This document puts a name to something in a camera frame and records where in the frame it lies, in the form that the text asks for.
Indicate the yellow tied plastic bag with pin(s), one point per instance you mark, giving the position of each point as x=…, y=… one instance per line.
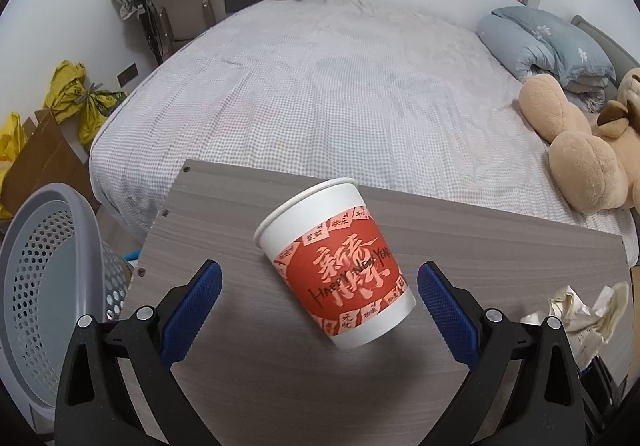
x=67, y=86

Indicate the grey perforated plastic basket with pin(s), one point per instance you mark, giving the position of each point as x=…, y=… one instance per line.
x=45, y=286

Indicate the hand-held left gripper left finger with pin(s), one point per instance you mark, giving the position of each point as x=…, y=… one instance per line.
x=192, y=311

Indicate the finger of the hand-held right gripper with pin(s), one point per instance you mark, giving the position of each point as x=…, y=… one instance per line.
x=600, y=388

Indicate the bed with checked sheet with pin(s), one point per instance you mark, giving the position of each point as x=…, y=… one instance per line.
x=325, y=101

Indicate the white paper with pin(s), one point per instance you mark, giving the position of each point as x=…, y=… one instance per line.
x=575, y=316

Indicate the dark wall socket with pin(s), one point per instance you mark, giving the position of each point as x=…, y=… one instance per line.
x=127, y=73

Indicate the large beige teddy bear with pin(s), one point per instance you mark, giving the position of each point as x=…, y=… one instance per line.
x=585, y=161

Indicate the brown cardboard sheet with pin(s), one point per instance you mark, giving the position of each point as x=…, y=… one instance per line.
x=45, y=161

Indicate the red and white paper cup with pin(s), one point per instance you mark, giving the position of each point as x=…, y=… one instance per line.
x=340, y=276

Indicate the grey bed headboard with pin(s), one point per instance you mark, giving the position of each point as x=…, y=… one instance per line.
x=620, y=56

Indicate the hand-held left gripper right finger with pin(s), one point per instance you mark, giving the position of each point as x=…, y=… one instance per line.
x=450, y=316

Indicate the grey-blue floral duvet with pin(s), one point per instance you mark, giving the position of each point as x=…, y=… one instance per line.
x=540, y=36

